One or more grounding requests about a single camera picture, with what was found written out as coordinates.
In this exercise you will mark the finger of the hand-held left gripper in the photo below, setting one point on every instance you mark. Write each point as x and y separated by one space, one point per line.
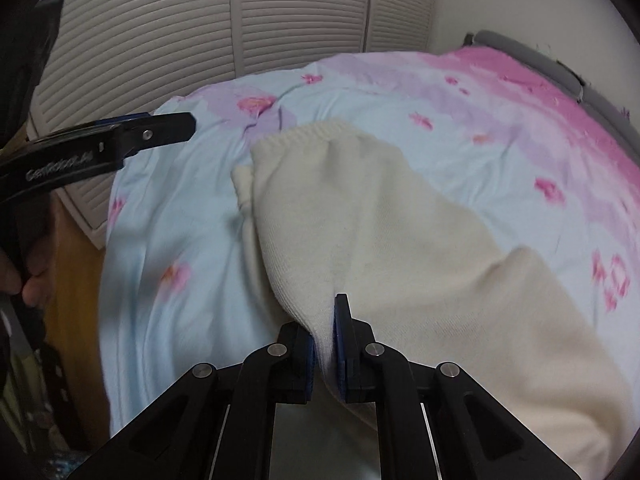
155 132

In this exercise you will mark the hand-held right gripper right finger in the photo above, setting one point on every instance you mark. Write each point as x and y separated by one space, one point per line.
341 355

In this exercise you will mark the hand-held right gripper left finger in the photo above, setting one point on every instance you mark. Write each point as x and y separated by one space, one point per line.
308 360

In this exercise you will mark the cream knit sweater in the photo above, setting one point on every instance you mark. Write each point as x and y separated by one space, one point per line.
400 260

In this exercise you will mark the person's left hand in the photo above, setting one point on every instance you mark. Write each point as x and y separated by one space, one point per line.
37 265

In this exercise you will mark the white louvered closet door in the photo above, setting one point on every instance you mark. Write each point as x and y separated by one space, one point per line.
402 5
305 10
150 45

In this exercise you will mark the pink and blue printed blanket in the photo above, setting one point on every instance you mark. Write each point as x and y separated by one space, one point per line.
175 220

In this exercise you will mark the dark patterned clutter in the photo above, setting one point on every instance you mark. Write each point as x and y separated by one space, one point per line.
35 410

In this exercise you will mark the grey pillows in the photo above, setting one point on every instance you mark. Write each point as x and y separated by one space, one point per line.
565 72

